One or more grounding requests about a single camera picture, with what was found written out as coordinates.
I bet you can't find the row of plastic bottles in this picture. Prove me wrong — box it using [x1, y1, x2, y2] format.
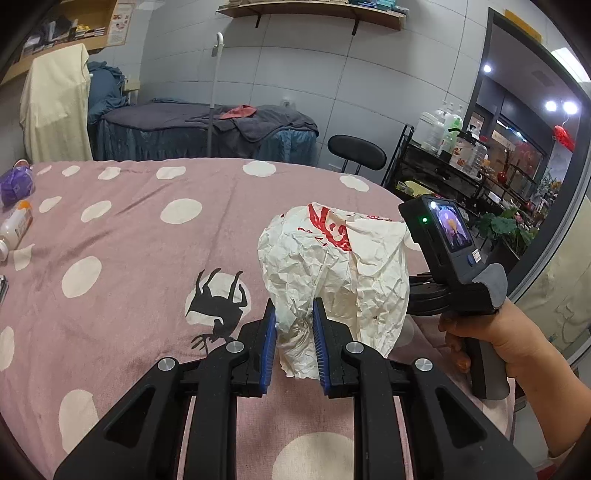
[418, 99, 490, 178]

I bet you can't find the person's right hand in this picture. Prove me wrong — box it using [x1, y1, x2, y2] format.
[438, 298, 555, 379]

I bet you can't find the white pole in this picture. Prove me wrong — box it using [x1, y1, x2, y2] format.
[205, 32, 225, 160]

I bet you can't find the black metal rack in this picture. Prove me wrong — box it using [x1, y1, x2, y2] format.
[383, 124, 536, 217]

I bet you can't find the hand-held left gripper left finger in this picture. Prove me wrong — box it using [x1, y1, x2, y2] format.
[54, 298, 278, 480]

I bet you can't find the wooden wall shelf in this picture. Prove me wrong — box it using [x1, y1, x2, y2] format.
[217, 0, 407, 37]

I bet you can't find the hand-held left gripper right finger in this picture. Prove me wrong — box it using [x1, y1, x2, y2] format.
[312, 298, 539, 480]

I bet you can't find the red cloth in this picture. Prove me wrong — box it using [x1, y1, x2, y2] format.
[219, 105, 257, 120]

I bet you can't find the cream cloth cover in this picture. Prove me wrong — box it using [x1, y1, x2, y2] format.
[19, 44, 93, 162]

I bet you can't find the grey blanket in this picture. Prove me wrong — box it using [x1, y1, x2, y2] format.
[104, 102, 319, 144]

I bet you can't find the green plant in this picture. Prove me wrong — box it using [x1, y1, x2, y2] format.
[475, 208, 536, 252]

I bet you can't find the white paper bag red print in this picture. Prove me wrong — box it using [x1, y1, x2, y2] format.
[257, 202, 411, 380]

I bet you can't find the wooden shelf unit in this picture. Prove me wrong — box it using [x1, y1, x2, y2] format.
[0, 0, 118, 86]

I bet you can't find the pink polka dot blanket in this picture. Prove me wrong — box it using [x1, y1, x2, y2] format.
[0, 158, 527, 480]

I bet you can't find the massage bed blue skirt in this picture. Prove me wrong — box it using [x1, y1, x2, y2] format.
[88, 102, 320, 164]

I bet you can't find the yellow sign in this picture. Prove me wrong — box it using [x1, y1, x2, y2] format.
[503, 9, 542, 41]

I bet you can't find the blue cloth pile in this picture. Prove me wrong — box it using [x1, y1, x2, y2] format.
[87, 61, 130, 125]

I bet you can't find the wall poster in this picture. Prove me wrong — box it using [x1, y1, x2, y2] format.
[107, 0, 134, 47]

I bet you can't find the black chair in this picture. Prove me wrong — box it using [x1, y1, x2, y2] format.
[327, 135, 387, 176]

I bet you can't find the person's right forearm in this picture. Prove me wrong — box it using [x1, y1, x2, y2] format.
[508, 339, 591, 457]

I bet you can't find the red hanging ornament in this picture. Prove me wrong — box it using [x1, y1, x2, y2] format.
[553, 124, 577, 153]

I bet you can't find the white bottle orange label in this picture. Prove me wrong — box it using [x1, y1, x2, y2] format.
[0, 200, 34, 262]

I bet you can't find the purple packet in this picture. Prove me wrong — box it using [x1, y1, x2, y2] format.
[0, 159, 35, 208]

